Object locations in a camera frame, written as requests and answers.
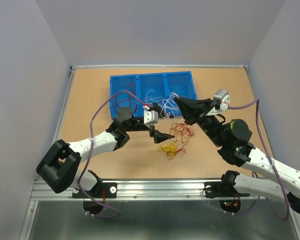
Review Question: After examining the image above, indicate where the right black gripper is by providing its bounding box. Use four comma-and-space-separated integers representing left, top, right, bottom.
173, 96, 227, 148

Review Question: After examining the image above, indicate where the white wire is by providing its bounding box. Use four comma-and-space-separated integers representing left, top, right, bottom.
143, 88, 185, 121

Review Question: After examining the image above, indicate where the yellow wire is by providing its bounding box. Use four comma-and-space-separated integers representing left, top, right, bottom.
157, 142, 178, 160

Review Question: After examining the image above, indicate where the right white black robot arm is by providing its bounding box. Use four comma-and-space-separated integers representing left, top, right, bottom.
174, 95, 300, 214

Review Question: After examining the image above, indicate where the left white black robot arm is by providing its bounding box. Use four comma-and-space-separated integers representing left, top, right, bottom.
35, 105, 174, 197

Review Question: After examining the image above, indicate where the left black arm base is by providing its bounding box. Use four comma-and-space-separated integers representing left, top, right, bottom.
72, 182, 118, 215

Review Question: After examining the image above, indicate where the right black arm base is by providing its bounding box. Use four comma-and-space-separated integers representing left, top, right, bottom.
201, 181, 250, 215

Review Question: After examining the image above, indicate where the blue three-compartment plastic bin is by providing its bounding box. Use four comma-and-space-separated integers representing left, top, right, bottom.
109, 71, 198, 119

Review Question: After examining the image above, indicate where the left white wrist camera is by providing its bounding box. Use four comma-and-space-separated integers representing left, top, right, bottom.
143, 104, 159, 128

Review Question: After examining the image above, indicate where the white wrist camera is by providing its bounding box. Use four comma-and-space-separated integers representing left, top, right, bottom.
213, 89, 231, 112
143, 104, 159, 128

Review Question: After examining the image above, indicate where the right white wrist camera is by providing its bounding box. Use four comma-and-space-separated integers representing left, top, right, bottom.
213, 89, 231, 112

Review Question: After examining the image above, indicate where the aluminium front rail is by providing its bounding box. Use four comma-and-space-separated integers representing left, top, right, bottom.
31, 177, 299, 201

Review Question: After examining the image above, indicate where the aluminium side frame rail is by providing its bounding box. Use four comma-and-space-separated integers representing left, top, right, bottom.
47, 66, 76, 151

